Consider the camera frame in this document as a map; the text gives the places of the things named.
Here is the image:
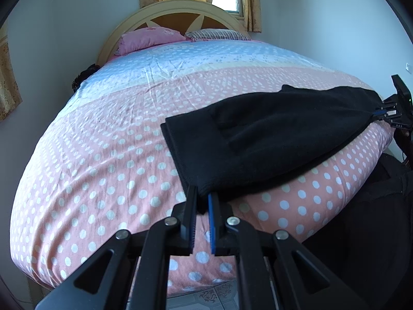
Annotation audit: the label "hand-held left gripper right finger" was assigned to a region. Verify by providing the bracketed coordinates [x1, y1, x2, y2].
[207, 193, 371, 310]

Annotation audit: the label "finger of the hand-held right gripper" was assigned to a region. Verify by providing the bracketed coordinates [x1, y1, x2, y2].
[371, 112, 404, 130]
[375, 102, 397, 114]

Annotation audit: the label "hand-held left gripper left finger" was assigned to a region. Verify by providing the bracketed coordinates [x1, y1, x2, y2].
[35, 185, 198, 310]

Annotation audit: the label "black pants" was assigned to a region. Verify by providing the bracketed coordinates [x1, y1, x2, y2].
[160, 85, 383, 214]

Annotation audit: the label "person's dark clothing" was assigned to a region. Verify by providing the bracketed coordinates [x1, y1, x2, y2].
[303, 153, 413, 310]

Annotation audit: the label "pink polka dot bed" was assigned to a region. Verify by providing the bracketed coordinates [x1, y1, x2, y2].
[10, 39, 392, 296]

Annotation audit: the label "narrow yellow curtain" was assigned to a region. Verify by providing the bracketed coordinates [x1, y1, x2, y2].
[241, 0, 262, 33]

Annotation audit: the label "black object beside bed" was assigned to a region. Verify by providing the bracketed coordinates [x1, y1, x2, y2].
[72, 65, 100, 92]

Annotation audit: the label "striped pillow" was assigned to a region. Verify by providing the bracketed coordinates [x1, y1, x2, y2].
[185, 28, 251, 41]

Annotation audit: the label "pink pillow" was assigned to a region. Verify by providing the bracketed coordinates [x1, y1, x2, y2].
[114, 27, 192, 56]

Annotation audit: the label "beige wooden headboard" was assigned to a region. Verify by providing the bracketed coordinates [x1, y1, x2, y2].
[96, 0, 250, 67]

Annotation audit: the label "yellow side wall curtain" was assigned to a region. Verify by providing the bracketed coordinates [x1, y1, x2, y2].
[0, 27, 22, 121]

